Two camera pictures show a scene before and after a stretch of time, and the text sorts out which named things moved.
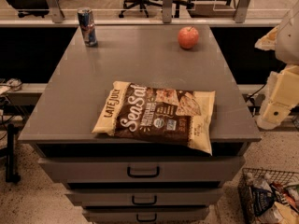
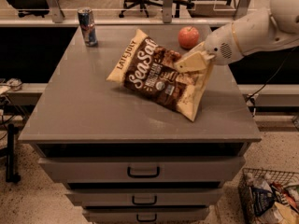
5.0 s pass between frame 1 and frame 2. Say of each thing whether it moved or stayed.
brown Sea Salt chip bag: moved
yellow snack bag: stayed
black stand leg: stayed
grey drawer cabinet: stayed
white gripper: moved
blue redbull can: stayed
